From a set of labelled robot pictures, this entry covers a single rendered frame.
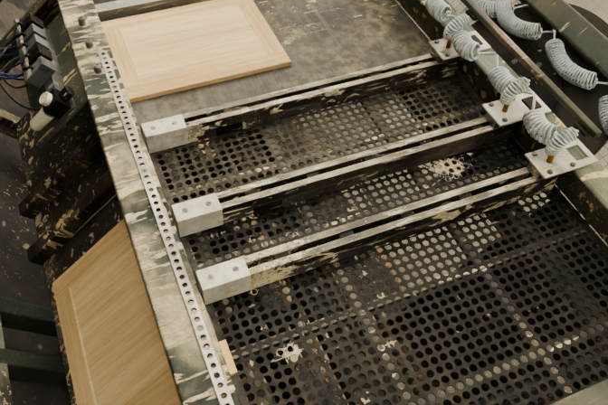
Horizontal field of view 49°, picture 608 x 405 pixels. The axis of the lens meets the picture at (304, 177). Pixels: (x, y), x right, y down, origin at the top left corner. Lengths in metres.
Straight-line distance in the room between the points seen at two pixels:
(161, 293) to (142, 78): 0.86
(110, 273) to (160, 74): 0.67
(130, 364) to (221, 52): 1.07
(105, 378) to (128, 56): 1.05
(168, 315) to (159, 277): 0.11
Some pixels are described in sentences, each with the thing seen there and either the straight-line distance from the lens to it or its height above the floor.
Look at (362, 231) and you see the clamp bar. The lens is 1.78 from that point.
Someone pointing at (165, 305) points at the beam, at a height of 0.84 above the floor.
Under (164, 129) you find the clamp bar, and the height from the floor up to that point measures 0.97.
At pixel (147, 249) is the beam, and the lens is 1.78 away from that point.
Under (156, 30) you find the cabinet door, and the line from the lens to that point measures 2.50.
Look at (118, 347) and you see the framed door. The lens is 2.14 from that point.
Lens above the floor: 1.70
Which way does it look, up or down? 15 degrees down
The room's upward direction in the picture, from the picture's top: 50 degrees clockwise
